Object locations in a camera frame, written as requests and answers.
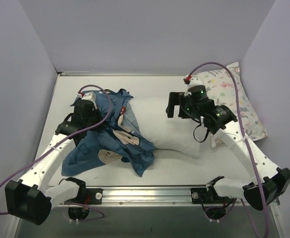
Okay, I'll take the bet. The floral deer print pillow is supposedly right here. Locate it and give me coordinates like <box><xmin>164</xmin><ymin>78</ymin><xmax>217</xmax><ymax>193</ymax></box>
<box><xmin>192</xmin><ymin>62</ymin><xmax>268</xmax><ymax>141</ymax></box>

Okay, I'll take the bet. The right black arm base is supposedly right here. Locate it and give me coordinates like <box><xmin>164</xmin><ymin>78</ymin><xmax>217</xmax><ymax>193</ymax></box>
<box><xmin>190</xmin><ymin>186</ymin><xmax>222</xmax><ymax>205</ymax></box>

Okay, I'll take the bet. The white pillow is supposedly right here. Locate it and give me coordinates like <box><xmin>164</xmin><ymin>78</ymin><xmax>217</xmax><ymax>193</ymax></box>
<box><xmin>129</xmin><ymin>97</ymin><xmax>200</xmax><ymax>158</ymax></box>

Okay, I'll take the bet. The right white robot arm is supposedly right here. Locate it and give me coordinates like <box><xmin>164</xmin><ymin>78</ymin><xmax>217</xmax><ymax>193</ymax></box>
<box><xmin>166</xmin><ymin>85</ymin><xmax>290</xmax><ymax>211</ymax></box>

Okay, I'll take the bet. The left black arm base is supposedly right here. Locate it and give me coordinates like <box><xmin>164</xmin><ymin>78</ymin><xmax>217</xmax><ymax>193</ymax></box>
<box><xmin>73</xmin><ymin>188</ymin><xmax>103</xmax><ymax>205</ymax></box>

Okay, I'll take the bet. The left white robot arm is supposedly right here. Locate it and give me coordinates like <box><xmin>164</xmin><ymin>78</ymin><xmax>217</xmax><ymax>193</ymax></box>
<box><xmin>4</xmin><ymin>99</ymin><xmax>104</xmax><ymax>225</ymax></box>

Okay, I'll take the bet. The blue cartoon mouse pillowcase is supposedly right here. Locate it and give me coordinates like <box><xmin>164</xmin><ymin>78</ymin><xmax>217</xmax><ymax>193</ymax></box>
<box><xmin>61</xmin><ymin>89</ymin><xmax>155</xmax><ymax>177</ymax></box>

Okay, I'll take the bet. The aluminium mounting rail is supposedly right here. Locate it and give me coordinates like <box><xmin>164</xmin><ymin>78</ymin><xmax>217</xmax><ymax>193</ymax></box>
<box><xmin>65</xmin><ymin>185</ymin><xmax>243</xmax><ymax>207</ymax></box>

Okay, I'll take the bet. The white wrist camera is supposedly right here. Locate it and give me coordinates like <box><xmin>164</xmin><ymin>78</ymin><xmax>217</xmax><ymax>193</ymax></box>
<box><xmin>77</xmin><ymin>91</ymin><xmax>96</xmax><ymax>102</ymax></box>
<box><xmin>183</xmin><ymin>75</ymin><xmax>203</xmax><ymax>88</ymax></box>

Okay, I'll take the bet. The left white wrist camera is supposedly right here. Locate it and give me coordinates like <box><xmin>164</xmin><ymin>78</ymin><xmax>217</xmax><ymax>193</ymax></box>
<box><xmin>77</xmin><ymin>91</ymin><xmax>96</xmax><ymax>102</ymax></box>

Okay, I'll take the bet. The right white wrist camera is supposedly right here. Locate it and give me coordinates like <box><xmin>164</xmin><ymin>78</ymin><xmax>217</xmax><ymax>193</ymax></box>
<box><xmin>183</xmin><ymin>75</ymin><xmax>203</xmax><ymax>88</ymax></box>

